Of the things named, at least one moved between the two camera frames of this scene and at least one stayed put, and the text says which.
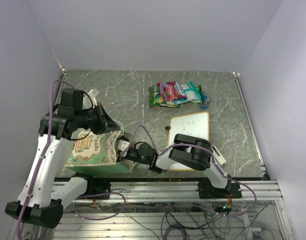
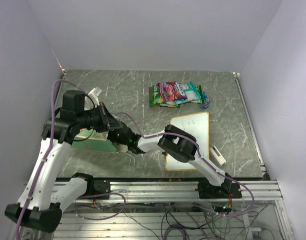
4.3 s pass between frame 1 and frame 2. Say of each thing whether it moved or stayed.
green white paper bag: moved
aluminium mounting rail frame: stayed
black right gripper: moved
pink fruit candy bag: stayed
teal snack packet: stayed
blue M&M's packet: stayed
